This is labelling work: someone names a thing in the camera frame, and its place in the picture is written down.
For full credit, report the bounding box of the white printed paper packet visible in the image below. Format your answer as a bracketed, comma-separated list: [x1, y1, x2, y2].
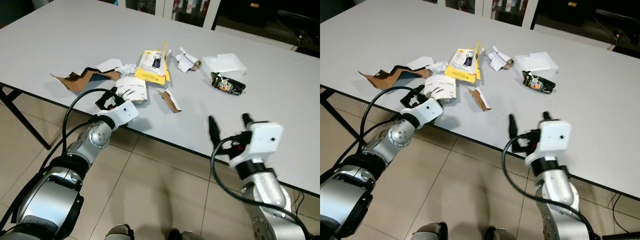
[424, 74, 457, 103]
[115, 76, 149, 106]

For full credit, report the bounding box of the small torn brown cardboard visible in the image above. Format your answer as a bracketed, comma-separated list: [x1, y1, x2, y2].
[468, 86, 492, 112]
[157, 88, 183, 114]

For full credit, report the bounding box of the crumpled clear plastic wrap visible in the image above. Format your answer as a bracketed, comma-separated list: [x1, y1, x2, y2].
[116, 63, 139, 77]
[426, 60, 450, 75]

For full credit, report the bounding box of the white paper scrap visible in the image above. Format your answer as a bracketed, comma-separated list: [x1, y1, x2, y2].
[95, 58, 124, 73]
[406, 56, 435, 71]

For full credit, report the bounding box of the yellow product package card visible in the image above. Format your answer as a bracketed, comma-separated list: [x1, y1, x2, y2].
[445, 40, 482, 83]
[135, 41, 172, 85]

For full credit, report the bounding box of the large torn brown cardboard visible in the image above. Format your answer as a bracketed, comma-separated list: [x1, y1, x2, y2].
[50, 66, 121, 93]
[358, 64, 426, 91]

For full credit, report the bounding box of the dark green snack wrapper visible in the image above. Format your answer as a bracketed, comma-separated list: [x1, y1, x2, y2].
[210, 72, 247, 95]
[521, 70, 557, 94]

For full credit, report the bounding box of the clear plastic bag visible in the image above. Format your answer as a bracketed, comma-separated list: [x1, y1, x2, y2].
[515, 51, 559, 75]
[202, 53, 248, 77]

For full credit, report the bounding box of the crumpled white paper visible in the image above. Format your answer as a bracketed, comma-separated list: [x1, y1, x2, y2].
[175, 47, 202, 74]
[487, 45, 514, 71]

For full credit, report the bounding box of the robot right leg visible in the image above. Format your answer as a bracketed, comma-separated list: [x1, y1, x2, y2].
[167, 229, 206, 240]
[484, 227, 516, 240]

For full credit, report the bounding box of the robot leg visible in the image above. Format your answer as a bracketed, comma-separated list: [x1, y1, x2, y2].
[484, 227, 516, 240]
[167, 229, 206, 240]
[105, 224, 136, 240]
[410, 222, 448, 240]

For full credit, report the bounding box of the white glass door cabinet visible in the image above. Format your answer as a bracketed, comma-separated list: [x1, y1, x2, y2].
[117, 0, 222, 29]
[440, 0, 540, 28]

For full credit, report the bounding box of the robot left leg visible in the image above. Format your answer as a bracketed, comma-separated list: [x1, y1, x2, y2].
[410, 222, 448, 240]
[105, 224, 136, 240]

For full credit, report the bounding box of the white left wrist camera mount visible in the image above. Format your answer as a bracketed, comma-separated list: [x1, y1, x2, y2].
[402, 98, 444, 128]
[97, 100, 140, 132]

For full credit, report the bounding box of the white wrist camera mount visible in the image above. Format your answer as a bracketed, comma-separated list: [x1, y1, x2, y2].
[97, 100, 140, 132]
[402, 98, 444, 128]
[525, 120, 572, 167]
[229, 121, 284, 168]

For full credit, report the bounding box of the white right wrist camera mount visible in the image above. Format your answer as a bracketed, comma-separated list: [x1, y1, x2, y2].
[229, 121, 284, 168]
[525, 120, 572, 167]

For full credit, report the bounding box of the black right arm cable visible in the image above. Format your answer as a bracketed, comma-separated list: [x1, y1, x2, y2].
[210, 132, 310, 240]
[501, 131, 598, 240]

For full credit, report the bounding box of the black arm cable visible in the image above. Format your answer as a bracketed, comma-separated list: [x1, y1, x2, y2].
[501, 131, 598, 240]
[320, 86, 418, 183]
[0, 88, 118, 233]
[210, 132, 310, 240]

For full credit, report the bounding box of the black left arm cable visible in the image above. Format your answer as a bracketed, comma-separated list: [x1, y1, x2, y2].
[0, 88, 118, 233]
[320, 86, 418, 183]

